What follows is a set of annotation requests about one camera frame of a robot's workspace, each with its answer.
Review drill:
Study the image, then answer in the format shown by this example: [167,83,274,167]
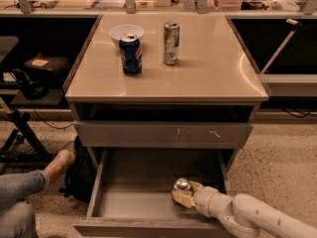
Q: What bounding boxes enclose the beige shoe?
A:
[44,142,77,182]

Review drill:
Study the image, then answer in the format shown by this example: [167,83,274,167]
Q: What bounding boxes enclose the blue Pepsi can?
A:
[119,34,142,75]

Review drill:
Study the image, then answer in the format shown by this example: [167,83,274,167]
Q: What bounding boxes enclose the orange soda can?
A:
[173,178,191,192]

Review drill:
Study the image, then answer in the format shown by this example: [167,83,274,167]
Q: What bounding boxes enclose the white bowl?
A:
[109,25,145,48]

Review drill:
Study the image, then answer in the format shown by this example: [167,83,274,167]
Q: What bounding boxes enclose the white stick with handle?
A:
[261,18,302,74]

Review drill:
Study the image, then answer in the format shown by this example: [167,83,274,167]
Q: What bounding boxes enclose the black folding stand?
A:
[0,98,53,173]

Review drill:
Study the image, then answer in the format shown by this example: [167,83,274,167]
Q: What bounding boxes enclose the dark box with label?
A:
[24,54,71,79]

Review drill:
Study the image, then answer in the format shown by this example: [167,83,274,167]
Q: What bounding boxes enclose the person's leg in jeans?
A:
[0,171,50,238]

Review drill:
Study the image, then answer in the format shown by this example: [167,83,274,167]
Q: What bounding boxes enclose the grey upper drawer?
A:
[74,120,253,149]

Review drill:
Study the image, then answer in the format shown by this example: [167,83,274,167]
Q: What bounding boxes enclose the open middle drawer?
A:
[73,148,235,238]

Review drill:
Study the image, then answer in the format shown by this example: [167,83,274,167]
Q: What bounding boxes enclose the grey cabinet with beige top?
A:
[66,13,268,151]

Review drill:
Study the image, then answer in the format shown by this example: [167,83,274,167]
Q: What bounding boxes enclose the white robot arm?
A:
[171,178,317,238]

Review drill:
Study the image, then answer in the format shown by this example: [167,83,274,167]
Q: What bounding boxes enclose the black backpack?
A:
[59,137,96,202]

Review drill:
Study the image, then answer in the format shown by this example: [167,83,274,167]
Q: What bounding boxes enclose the black headphones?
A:
[13,68,49,100]

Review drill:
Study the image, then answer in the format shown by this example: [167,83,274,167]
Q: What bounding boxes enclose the tall silver energy can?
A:
[163,22,180,65]

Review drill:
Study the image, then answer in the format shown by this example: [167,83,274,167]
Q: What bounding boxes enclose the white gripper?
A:
[171,180,233,218]

